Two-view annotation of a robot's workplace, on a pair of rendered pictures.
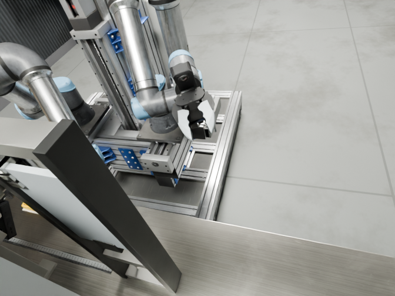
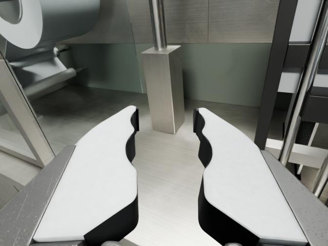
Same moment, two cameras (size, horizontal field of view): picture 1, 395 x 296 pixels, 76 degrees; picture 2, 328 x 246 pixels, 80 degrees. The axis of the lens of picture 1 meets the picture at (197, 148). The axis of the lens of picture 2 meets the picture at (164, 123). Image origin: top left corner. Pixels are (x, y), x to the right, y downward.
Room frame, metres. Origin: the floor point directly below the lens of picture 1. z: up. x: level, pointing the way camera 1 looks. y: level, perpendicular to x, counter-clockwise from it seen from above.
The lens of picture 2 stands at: (0.49, -0.01, 1.30)
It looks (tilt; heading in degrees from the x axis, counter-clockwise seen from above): 32 degrees down; 183
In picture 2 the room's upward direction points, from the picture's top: 7 degrees counter-clockwise
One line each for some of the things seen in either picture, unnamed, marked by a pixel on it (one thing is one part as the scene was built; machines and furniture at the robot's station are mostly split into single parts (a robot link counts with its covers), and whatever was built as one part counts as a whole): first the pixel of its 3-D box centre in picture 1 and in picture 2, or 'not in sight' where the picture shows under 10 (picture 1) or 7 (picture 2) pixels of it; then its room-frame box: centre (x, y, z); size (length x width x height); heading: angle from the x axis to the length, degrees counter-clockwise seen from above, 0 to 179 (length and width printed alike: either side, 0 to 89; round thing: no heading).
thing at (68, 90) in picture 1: (63, 92); not in sight; (1.16, 0.57, 0.98); 0.13 x 0.12 x 0.14; 110
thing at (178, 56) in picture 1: (182, 69); not in sight; (0.69, -0.02, 1.21); 0.11 x 0.08 x 0.09; 0
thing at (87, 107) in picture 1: (76, 110); not in sight; (1.17, 0.56, 0.87); 0.15 x 0.15 x 0.10
